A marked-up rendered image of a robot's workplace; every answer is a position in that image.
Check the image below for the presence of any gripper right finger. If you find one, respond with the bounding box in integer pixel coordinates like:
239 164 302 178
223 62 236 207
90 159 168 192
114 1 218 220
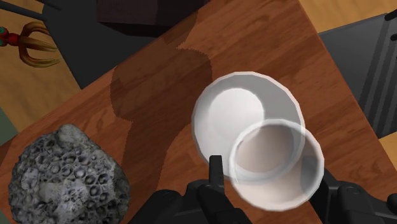
302 156 397 224

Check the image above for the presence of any white bowl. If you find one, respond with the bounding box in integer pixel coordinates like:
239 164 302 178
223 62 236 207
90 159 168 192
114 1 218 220
191 71 306 184

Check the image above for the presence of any grey porous rock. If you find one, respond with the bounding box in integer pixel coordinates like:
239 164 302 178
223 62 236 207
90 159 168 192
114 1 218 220
8 123 131 224

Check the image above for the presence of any wooden table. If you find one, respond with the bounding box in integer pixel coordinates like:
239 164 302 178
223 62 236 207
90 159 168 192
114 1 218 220
0 0 397 224

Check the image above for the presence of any clear glass cup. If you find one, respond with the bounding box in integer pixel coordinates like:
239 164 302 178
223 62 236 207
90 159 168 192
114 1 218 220
228 118 325 213

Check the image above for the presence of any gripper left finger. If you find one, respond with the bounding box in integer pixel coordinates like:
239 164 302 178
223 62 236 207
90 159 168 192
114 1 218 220
129 155 253 224

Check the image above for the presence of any dark grey slatted furniture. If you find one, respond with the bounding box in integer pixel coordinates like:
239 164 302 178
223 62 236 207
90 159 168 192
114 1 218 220
318 9 397 141

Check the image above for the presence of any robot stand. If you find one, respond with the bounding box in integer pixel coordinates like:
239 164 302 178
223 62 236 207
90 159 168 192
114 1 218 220
95 0 212 39

